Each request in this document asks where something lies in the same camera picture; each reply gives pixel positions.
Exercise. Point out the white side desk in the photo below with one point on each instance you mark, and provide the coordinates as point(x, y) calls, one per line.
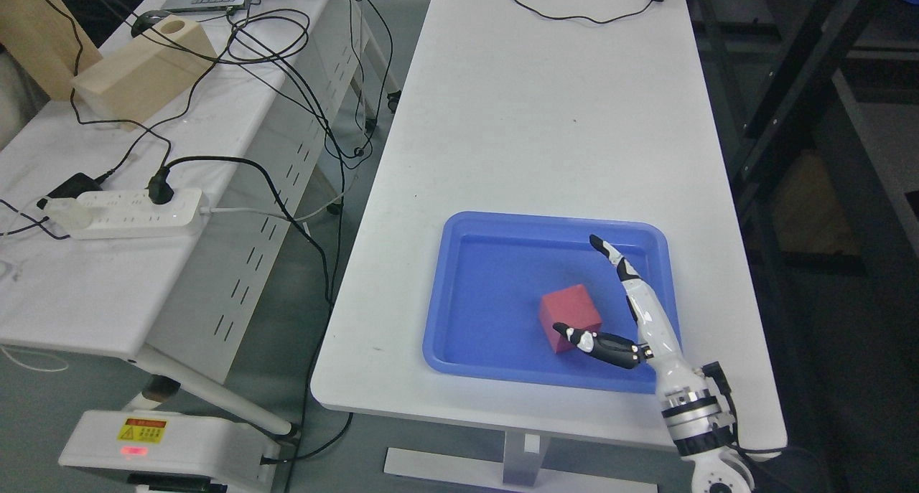
point(171, 288)

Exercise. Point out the white device with warning label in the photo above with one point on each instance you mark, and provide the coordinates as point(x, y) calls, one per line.
point(172, 452)

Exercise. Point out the black computer mouse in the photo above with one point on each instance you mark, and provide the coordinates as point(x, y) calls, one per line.
point(147, 20)

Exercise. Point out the blue plastic tray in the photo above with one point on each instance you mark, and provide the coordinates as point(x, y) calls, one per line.
point(492, 272)

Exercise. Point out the white robot forearm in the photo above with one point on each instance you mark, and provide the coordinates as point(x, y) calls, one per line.
point(703, 434)

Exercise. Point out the white power strip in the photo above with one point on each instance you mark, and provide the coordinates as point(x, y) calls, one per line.
point(128, 214)

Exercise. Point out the black metal shelf left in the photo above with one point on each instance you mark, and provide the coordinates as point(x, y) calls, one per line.
point(839, 77)

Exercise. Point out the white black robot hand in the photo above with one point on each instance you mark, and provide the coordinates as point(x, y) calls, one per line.
point(658, 345)

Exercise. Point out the cardboard box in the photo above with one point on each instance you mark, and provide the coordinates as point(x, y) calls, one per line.
point(806, 214)

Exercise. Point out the pink block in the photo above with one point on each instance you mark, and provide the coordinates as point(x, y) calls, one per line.
point(572, 306)

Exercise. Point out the black power plug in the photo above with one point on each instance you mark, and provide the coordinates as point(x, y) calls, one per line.
point(158, 188)

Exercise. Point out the beige wooden block holder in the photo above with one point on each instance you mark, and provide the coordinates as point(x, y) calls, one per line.
point(147, 73)

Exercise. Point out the white table with leg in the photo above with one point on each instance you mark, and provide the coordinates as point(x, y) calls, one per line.
point(577, 108)

